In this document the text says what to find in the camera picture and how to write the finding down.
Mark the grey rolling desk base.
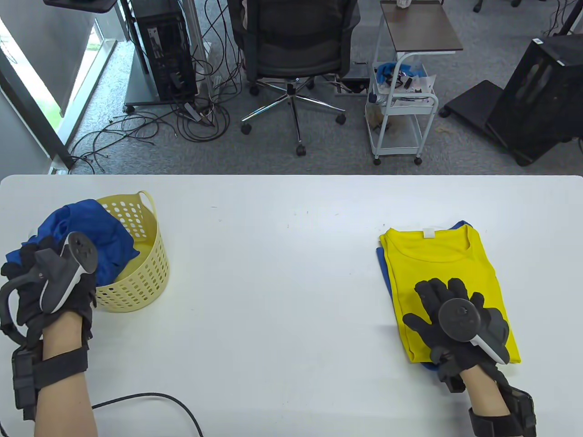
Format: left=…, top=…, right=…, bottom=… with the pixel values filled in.
left=124, top=46, right=201, bottom=114

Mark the blue t-shirt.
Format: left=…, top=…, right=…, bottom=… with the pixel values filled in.
left=5, top=199, right=140, bottom=290
left=376, top=221, right=474, bottom=373

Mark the yellow t-shirt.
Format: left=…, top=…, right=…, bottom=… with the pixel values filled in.
left=379, top=226, right=521, bottom=365

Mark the black desk top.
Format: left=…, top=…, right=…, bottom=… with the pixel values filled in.
left=43, top=0, right=120, bottom=13

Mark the black wheeled platform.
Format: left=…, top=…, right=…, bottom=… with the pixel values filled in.
left=440, top=80, right=506, bottom=137

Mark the black mesh office chair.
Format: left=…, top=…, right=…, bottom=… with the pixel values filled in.
left=228, top=0, right=361, bottom=158

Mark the black chair base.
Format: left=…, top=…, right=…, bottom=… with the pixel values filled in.
left=473, top=0, right=523, bottom=13

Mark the black floor box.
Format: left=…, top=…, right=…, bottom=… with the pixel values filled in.
left=339, top=61, right=370, bottom=96

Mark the black computer case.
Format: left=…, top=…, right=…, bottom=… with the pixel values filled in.
left=486, top=34, right=583, bottom=167

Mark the person's left forearm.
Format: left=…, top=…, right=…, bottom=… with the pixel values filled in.
left=33, top=312, right=98, bottom=437

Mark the yellow perforated laundry basket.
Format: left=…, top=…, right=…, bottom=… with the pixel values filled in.
left=93, top=190, right=170, bottom=313

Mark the black computer tower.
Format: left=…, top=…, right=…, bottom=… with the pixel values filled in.
left=132, top=0, right=199, bottom=102

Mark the white rolling utility cart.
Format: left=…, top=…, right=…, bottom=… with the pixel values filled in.
left=364, top=51, right=440, bottom=167

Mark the grey handheld controller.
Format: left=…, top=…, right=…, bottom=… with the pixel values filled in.
left=0, top=231, right=99, bottom=340
left=437, top=298, right=511, bottom=366

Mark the brown top side table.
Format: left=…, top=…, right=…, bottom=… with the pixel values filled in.
left=373, top=0, right=464, bottom=57

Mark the person's left hand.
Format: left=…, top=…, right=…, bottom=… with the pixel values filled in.
left=1, top=236, right=98, bottom=350

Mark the tangle of black floor cables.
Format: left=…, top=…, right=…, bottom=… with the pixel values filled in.
left=68, top=0, right=244, bottom=176

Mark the black wrist camera strap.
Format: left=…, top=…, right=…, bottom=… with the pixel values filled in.
left=11, top=339, right=90, bottom=422
left=468, top=387, right=537, bottom=437

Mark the brown bag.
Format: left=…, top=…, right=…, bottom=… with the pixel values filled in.
left=367, top=102, right=392, bottom=135

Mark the blue cloth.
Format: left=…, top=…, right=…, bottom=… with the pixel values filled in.
left=376, top=63, right=426, bottom=85

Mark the black stand pole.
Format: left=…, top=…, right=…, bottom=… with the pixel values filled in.
left=544, top=0, right=583, bottom=37

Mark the clear bag of papers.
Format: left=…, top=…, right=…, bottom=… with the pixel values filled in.
left=392, top=73, right=437, bottom=107

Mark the black window frame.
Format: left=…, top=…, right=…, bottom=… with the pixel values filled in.
left=0, top=59, right=76, bottom=170

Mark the person's right hand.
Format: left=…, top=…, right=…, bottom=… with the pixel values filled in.
left=403, top=278, right=511, bottom=393

